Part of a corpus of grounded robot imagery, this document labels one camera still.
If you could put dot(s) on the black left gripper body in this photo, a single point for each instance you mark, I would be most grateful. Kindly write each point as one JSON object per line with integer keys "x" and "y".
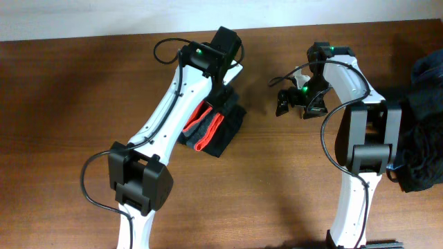
{"x": 223, "y": 97}

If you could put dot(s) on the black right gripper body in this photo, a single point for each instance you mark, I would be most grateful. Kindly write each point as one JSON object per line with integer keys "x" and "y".
{"x": 311, "y": 97}

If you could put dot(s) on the black leggings red waistband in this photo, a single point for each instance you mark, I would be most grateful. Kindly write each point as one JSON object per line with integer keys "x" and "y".
{"x": 211, "y": 129}

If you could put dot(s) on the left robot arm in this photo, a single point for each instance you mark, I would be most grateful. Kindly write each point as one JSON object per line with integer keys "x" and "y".
{"x": 138, "y": 170}

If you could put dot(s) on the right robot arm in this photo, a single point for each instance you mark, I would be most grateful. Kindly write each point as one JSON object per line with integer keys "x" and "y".
{"x": 367, "y": 139}

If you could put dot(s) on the dark clothes pile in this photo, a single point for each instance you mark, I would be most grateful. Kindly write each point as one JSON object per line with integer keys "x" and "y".
{"x": 418, "y": 163}

